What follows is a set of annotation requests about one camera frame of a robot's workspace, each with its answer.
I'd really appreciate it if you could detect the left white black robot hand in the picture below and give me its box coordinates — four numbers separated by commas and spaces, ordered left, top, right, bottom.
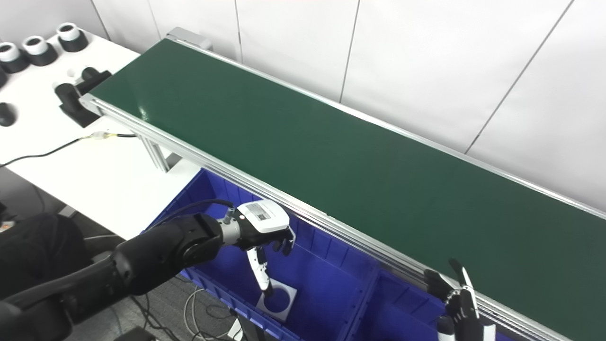
235, 199, 297, 297

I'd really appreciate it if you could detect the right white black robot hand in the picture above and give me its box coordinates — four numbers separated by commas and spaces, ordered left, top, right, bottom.
424, 258, 497, 341

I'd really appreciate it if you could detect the white square part round hole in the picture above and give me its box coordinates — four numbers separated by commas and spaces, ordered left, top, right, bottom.
256, 283, 298, 323

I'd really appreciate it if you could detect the green conveyor belt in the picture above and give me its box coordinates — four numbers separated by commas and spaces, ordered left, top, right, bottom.
90, 38, 606, 341
79, 27, 606, 341

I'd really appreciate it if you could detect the blue plastic bin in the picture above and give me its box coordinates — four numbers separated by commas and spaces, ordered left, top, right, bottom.
348, 267, 517, 341
143, 168, 380, 341

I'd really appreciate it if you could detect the black block part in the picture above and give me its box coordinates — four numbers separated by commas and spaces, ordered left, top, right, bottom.
54, 67, 112, 129

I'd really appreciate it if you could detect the black white cylinder part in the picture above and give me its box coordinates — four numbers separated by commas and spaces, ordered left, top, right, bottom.
21, 36, 59, 67
56, 22, 89, 53
0, 42, 30, 74

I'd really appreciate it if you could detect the white power strip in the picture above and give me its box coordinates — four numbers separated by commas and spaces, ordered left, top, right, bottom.
226, 316, 245, 341

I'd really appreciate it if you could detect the black bag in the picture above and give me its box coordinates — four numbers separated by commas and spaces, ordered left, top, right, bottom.
0, 212, 91, 300

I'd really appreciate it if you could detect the black round disc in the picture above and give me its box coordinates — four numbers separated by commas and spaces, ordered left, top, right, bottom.
0, 102, 17, 127

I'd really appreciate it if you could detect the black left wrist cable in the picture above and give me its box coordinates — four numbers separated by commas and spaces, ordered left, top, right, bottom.
142, 199, 236, 233

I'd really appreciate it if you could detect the white floor cable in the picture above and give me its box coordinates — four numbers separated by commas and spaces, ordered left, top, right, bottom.
182, 286, 238, 341

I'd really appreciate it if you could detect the black cable clear connector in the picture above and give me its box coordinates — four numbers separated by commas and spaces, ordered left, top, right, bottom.
0, 132, 138, 169

